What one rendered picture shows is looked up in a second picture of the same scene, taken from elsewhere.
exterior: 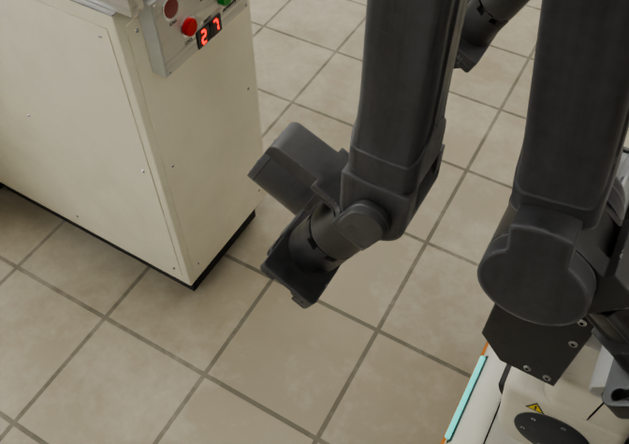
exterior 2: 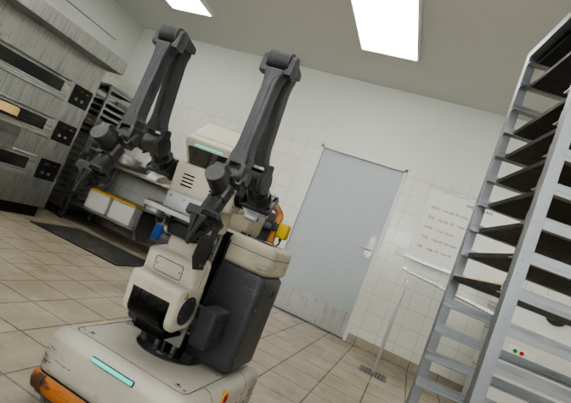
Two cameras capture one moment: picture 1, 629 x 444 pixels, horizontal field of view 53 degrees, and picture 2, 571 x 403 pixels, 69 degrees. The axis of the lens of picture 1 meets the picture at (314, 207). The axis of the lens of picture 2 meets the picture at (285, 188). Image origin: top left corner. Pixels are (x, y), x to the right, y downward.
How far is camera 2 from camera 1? 1.34 m
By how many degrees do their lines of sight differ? 100
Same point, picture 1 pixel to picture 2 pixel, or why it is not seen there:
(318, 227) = (225, 194)
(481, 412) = (127, 365)
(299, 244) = (217, 206)
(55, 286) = not seen: outside the picture
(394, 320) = not seen: outside the picture
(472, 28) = (106, 166)
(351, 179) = (245, 167)
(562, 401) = (195, 284)
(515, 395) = (183, 296)
